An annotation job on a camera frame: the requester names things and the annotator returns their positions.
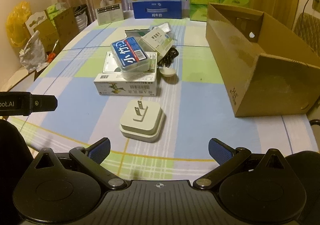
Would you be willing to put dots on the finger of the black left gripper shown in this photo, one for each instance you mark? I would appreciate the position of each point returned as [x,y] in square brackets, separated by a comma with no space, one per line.
[43,103]

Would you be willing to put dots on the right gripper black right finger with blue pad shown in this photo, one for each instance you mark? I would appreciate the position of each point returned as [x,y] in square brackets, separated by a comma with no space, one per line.
[229,160]

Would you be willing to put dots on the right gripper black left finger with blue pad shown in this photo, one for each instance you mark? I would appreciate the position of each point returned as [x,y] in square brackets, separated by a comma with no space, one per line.
[90,159]

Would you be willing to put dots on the white power plug adapter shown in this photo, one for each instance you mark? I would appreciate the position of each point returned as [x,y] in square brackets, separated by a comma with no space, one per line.
[142,120]

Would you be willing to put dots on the white green medicine box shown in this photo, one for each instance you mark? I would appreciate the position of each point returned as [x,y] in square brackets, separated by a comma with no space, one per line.
[136,84]

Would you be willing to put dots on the white phone box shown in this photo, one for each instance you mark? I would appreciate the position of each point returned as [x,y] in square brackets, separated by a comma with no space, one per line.
[110,64]

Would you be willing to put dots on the clear blue-label plastic box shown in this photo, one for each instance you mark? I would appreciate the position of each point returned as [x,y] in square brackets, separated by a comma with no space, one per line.
[130,57]

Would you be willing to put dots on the small white spoon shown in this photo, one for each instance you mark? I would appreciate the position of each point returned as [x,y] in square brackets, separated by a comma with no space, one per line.
[167,72]

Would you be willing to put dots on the dark green foil pouch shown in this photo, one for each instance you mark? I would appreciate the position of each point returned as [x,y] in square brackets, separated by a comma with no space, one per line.
[136,33]

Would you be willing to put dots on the white green pill box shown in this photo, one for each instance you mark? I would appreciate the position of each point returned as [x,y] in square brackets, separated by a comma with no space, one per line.
[156,41]

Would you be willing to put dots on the crumpled white plastic bag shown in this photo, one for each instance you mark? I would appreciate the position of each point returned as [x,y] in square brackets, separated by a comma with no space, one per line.
[32,56]

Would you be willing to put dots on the checked tablecloth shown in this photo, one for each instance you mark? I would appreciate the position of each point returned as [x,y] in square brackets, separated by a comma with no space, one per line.
[195,103]

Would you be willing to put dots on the yellow plastic bag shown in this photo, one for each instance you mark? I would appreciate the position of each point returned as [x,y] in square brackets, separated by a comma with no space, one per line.
[17,32]

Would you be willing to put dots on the brown cardboard boxes stack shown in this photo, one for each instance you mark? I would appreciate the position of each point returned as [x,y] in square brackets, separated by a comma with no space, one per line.
[62,31]

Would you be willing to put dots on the large brown cardboard box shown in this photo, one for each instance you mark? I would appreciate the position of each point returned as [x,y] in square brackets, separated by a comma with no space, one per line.
[266,68]

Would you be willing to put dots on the white striped bag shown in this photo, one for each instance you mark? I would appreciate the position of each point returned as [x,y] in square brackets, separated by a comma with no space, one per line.
[80,13]

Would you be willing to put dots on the white product box with photo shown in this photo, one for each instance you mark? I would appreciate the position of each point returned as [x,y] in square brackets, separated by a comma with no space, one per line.
[108,11]

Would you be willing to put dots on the silver foil packet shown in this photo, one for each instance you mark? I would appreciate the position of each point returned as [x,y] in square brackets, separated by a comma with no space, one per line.
[165,27]

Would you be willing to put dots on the quilted chair back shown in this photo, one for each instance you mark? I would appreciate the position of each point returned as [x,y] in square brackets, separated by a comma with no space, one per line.
[307,28]

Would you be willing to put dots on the dark blue milk carton box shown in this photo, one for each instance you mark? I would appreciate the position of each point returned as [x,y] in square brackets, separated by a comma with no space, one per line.
[157,9]

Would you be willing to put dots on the orange handled screwdriver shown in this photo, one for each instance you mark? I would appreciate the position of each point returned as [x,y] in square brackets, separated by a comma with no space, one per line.
[51,55]

